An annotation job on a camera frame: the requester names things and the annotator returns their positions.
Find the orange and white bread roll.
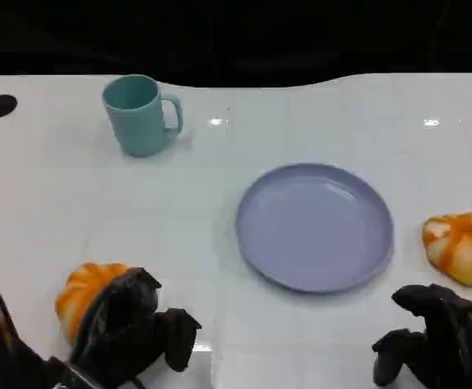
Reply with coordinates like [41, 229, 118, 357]
[421, 210, 472, 289]
[54, 262, 132, 346]

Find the pale green mug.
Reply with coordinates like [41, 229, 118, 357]
[101, 74, 185, 158]

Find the lilac plate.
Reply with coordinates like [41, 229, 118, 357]
[235, 162, 395, 294]

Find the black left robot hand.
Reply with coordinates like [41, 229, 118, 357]
[69, 267, 202, 387]

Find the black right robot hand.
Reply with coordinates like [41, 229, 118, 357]
[372, 283, 472, 389]

